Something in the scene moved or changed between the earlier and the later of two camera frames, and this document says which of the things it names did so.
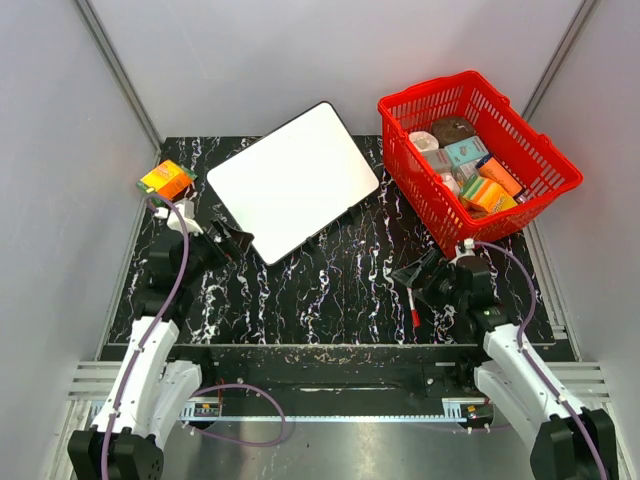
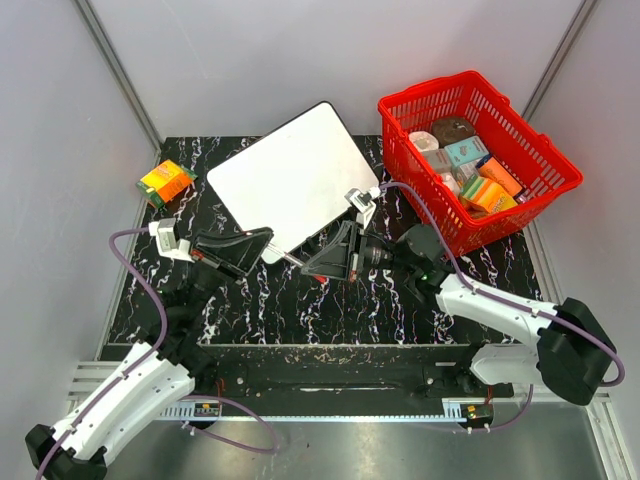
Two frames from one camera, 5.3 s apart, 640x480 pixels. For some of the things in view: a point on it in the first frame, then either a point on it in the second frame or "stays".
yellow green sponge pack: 490,196 stays
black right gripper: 411,274 -> 334,263
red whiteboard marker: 415,315 -> 294,260
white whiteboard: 285,187 stays
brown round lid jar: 449,130 stays
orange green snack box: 167,180 stays
